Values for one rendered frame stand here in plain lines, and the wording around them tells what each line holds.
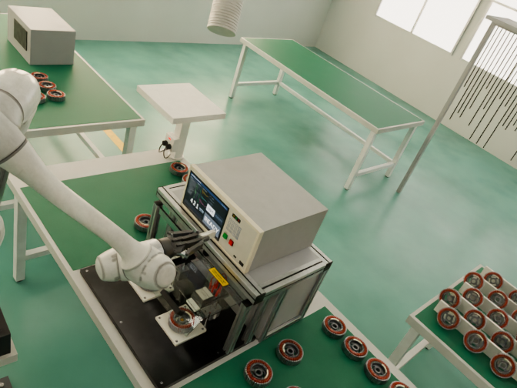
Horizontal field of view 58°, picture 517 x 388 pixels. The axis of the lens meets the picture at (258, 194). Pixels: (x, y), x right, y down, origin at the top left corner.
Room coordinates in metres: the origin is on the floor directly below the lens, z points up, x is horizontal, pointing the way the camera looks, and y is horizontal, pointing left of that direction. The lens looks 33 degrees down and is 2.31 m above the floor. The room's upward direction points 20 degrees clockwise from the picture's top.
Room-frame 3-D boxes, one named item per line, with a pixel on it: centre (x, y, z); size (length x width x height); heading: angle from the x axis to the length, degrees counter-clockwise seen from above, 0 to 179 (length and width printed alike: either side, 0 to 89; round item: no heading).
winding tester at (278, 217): (1.60, 0.00, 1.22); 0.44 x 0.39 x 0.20; 52
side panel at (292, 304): (1.47, -0.29, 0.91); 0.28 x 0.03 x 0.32; 142
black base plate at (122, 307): (1.36, 0.20, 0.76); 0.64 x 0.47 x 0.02; 52
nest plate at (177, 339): (1.28, 0.11, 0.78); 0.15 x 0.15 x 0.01; 52
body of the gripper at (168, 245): (1.20, 0.22, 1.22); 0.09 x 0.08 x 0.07; 142
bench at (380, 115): (5.20, -0.28, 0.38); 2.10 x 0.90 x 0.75; 52
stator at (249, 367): (1.19, -0.24, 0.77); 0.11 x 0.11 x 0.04
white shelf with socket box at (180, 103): (2.36, 0.57, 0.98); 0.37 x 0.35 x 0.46; 52
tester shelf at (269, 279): (1.60, 0.01, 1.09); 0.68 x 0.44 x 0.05; 52
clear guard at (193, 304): (1.25, 0.06, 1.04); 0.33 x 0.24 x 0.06; 142
